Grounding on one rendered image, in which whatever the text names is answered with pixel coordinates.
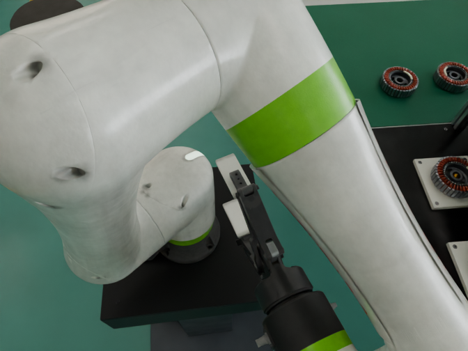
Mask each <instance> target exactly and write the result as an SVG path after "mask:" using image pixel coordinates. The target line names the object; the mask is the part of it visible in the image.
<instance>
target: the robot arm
mask: <svg viewBox="0 0 468 351"><path fill-rule="evenodd" d="M209 112H212V113H213V114H214V116H215V117H216V119H217V120H218V121H219V122H220V123H221V125H222V126H223V128H224V129H225V130H226V131H227V133H228V134H229V135H230V137H231V138H232V140H234V142H235V143H236V144H237V146H238V147H239V148H240V150H241V151H242V152H243V153H244V154H245V156H246V157H247V158H248V160H249V161H250V162H251V164H250V166H249V167H250V168H251V170H252V171H253V172H254V173H255V174H256V175H257V176H258V177H259V178H260V179H261V180H262V181H263V182H264V183H265V184H266V185H267V186H268V187H269V188H270V190H271V191H272V192H273V193H274V194H275V196H276V197H277V198H278V199H279V200H280V201H281V202H282V203H283V204H284V205H285V206H286V208H287V209H288V210H289V211H290V213H291V214H292V215H293V216H294V217H295V218H296V220H297V221H298V222H299V223H300V224H301V225H302V227H303V228H304V229H305V231H306V232H307V233H308V234H309V235H310V236H311V238H312V239H313V240H314V242H315V243H316V244H317V245H318V246H319V248H320V249H321V250H322V252H323V253H324V255H326V257H327V258H328V259H329V261H330V262H331V264H332V265H333V266H334V268H335V269H336V271H337V272H338V273H339V274H340V276H341V277H342V279H343V280H344V282H345V283H346V284H347V286H348V288H349V289H350V290H351V292H352V294H353V295H354V296H355V298H356V299H357V301H358V302H359V304H360V305H361V307H362V309H363V310H364V312H365V313H366V315H367V316H368V318H369V320H370V321H371V323H372V324H373V326H374V328H375V330H376V331H377V333H378V334H379V335H380V336H381V337H382V338H383V339H384V342H385V343H386V344H385V345H383V346H382V347H380V348H378V349H376V350H374V351H468V301H467V299H466V298H465V296H464V295H463V294H462V292H461V290H460V289H459V287H458V286H457V285H456V283H455V281H454V280H453V279H452V277H451V275H450V274H449V273H448V271H447V270H446V268H445V266H444V265H443V263H442V262H441V260H440V259H439V257H438V255H437V254H436V253H435V250H434V249H433V247H432V246H431V244H430V243H429V241H428V239H427V237H426V236H425V234H424V232H423V231H422V229H421V227H420V226H419V224H418V222H417V220H416V218H415V217H414V215H413V213H412V211H411V210H410V207H409V206H408V204H407V202H406V200H405V198H404V196H403V194H402V192H401V190H400V188H399V186H398V184H397V182H396V180H395V178H394V176H393V174H392V172H391V170H390V168H389V166H388V164H387V161H386V160H385V158H384V155H383V154H382V151H381V149H380V146H379V144H378V142H377V139H376V138H375V135H374V133H373V130H372V129H371V126H370V123H369V122H368V119H367V117H366V114H365V111H364V108H363V106H362V104H361V101H360V99H355V98H354V96H353V94H352V92H351V90H350V88H349V86H348V84H347V82H346V80H345V78H344V76H343V74H342V72H341V71H340V69H339V67H338V65H337V63H336V61H335V59H334V57H333V56H332V53H331V52H330V50H329V48H328V46H327V44H326V42H325V41H324V39H323V37H322V35H321V34H320V32H319V30H318V28H317V26H316V25H315V23H314V21H313V19H312V17H311V16H310V14H309V12H308V10H307V9H306V7H305V5H304V4H303V2H302V0H101V1H99V2H97V3H93V4H91V5H88V6H85V7H83V8H79V9H76V10H73V11H70V12H68V13H64V14H62V15H58V16H55V17H51V18H49V19H44V20H42V21H39V22H34V23H32V24H27V25H24V26H21V27H18V28H16V29H13V30H11V31H9V32H7V33H5V34H3V35H1V36H0V184H2V185H3V186H4V187H6V188H8V189H9V190H10V191H12V192H14V193H16V194H17V195H18V196H20V197H22V198H23V199H24V200H25V201H27V202H29V203H30V204H31V205H33V206H35V207H36V208H37V209H39V211H41V213H43V214H44V215H45V216H46V218H48V220H50V221H51V223H52V224H53V225H54V227H55V228H56V230H57V231H58V233H59V235H60V236H61V239H62V241H63V253H64V257H65V261H66V263H67V264H68V267H69V268H70V269H71V271H72V272H73V273H74V274H75V275H76V276H78V277H79V278H80V279H82V280H84V281H87V282H89V283H94V284H109V283H115V282H117V281H120V280H121V279H124V278H125V277H127V276H128V275H129V274H131V273H132V272H133V271H134V270H135V269H136V268H137V267H139V266H140V265H141V264H142V263H144V262H145V261H146V260H152V259H153V258H154V257H155V256H156V255H157V254H158V253H159V252H160V253H161V254H162V255H163V256H164V257H166V258H167V259H169V260H171V261H173V262H175V263H181V264H190V263H196V262H198V261H200V260H203V259H204V258H206V257H208V256H209V255H210V254H211V253H212V252H213V251H214V250H215V248H216V247H217V245H218V242H219V238H220V225H219V221H218V219H217V217H216V215H215V186H214V176H213V170H212V166H211V164H210V162H209V161H208V159H207V158H206V157H205V156H204V155H203V154H202V153H200V152H199V151H197V150H194V149H193V148H188V147H184V146H175V147H170V148H166V149H164V148H165V147H166V146H167V145H169V144H170V143H171V142H172V141H173V140H174V139H175V138H176V137H178V136H179V135H180V134H182V133H183V132H184V131H185V130H186V129H187V128H189V127H190V126H191V125H193V124H194V123H195V122H197V121H198V120H200V119H201V118H202V117H204V116H205V115H206V114H208V113H209ZM162 149H163V150H162ZM215 162H216V165H217V167H218V168H219V170H220V172H221V174H222V176H223V178H224V180H225V182H226V184H227V186H228V188H229V190H230V192H231V194H232V196H233V198H234V200H232V201H229V202H227V203H224V204H223V208H224V210H225V212H226V214H227V216H228V218H229V220H230V222H231V224H232V226H233V228H234V230H235V233H236V235H237V237H238V238H239V239H238V240H236V242H237V245H238V246H240V245H242V250H243V251H244V252H245V254H246V255H247V257H248V259H249V260H250V262H251V264H252V265H253V268H254V269H255V271H256V272H257V274H258V276H259V277H260V280H261V282H260V283H259V284H258V285H257V286H256V288H255V291H254V292H255V295H256V298H257V300H258V302H259V304H260V306H261V309H262V310H263V313H264V314H266V315H267V316H266V317H265V318H264V320H263V323H262V325H263V333H264V334H265V335H263V336H261V337H260V338H259V339H256V340H255V341H256V344H257V346H258V347H260V346H262V345H266V344H269V345H270V346H271V347H270V348H271V349H272V350H274V351H358V350H357V349H356V348H355V346H354V345H353V343H352V341H351V340H350V337H349V336H348V334H347V332H346V331H345V329H344V327H343V326H342V324H341V322H340V320H339V319H338V317H337V315H336V314H335V312H334V309H335V308H336V307H337V304H336V302H334V303H329V301H328V299H327V298H326V296H325V294H324V293H323V292H322V291H319V290H317V291H313V286H312V285H311V282H310V281H309V279H308V277H307V275H306V274H305V272H304V270H303V269H302V268H301V267H300V266H292V267H285V265H284V264H283V261H282V258H283V254H284V253H285V252H284V248H283V247H282V245H281V243H280V241H279V239H278V237H277V236H276V233H275V231H274V228H273V226H272V223H271V221H270V218H269V217H268V214H267V211H266V209H265V206H264V205H263V202H262V200H261V197H260V195H259V193H258V190H257V189H259V187H258V185H255V184H254V183H253V184H251V183H250V182H249V180H248V178H247V176H246V174H245V173H244V171H243V169H242V167H241V166H240V163H239V162H238V160H237V158H236V156H235V155H234V154H233V153H232V154H230V155H227V156H225V157H222V158H219V159H216V161H215Z"/></svg>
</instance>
